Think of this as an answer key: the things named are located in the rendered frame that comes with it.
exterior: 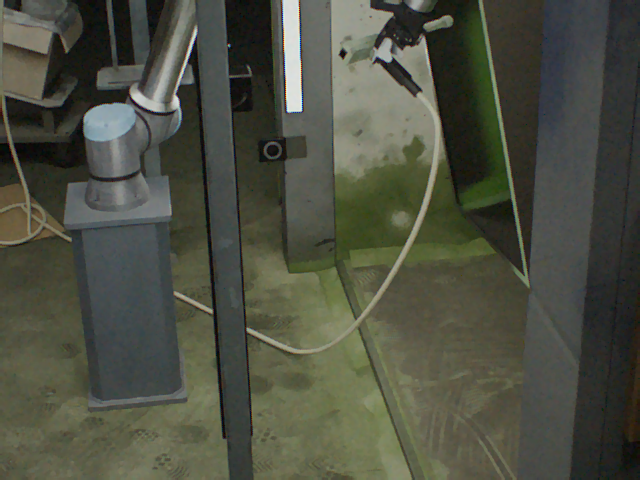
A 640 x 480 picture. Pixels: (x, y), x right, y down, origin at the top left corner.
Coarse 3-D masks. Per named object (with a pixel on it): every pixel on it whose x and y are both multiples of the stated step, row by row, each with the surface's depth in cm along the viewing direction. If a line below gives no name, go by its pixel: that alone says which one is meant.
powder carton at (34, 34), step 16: (32, 0) 548; (48, 0) 547; (64, 0) 547; (16, 16) 512; (32, 16) 549; (48, 16) 549; (64, 16) 529; (16, 32) 512; (32, 32) 513; (48, 32) 514; (64, 32) 520; (80, 32) 547; (16, 48) 519; (32, 48) 513; (48, 48) 517; (64, 48) 519; (16, 64) 523; (32, 64) 522; (48, 64) 523; (16, 80) 526; (32, 80) 526; (48, 80) 534; (32, 96) 529
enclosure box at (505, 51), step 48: (480, 0) 289; (528, 0) 291; (432, 48) 355; (480, 48) 359; (528, 48) 296; (480, 96) 365; (528, 96) 302; (480, 144) 372; (528, 144) 308; (480, 192) 380; (528, 192) 314; (528, 240) 320
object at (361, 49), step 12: (432, 24) 331; (444, 24) 335; (372, 36) 311; (348, 48) 303; (360, 48) 306; (372, 48) 308; (348, 60) 304; (360, 60) 309; (396, 72) 308; (408, 72) 309; (408, 84) 307
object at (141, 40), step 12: (132, 0) 408; (144, 0) 408; (132, 12) 409; (144, 12) 410; (132, 24) 411; (144, 24) 412; (144, 36) 414; (144, 48) 415; (144, 60) 417; (144, 156) 433; (156, 156) 434; (156, 168) 436
